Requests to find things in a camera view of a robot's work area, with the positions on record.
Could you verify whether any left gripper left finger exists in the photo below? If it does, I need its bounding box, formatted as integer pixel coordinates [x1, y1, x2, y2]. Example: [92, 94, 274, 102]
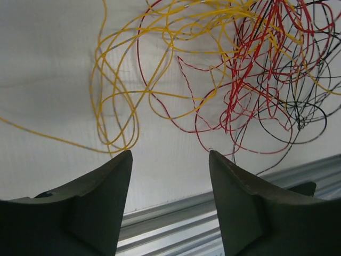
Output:
[1, 150, 133, 255]

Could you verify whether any black thin wire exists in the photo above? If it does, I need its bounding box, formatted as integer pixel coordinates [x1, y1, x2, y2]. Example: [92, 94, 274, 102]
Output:
[231, 0, 341, 177]

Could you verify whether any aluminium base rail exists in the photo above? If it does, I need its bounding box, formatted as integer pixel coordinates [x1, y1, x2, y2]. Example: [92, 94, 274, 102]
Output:
[116, 155, 340, 255]

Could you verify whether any red thin wire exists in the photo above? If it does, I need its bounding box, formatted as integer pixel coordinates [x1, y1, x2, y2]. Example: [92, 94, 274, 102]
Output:
[137, 0, 336, 158]

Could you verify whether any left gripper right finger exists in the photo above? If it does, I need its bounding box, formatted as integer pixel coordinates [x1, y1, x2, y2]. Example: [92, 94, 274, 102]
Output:
[209, 150, 340, 255]

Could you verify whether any yellow thin wire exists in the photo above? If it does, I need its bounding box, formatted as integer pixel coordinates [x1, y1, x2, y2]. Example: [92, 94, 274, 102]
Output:
[0, 0, 341, 158]

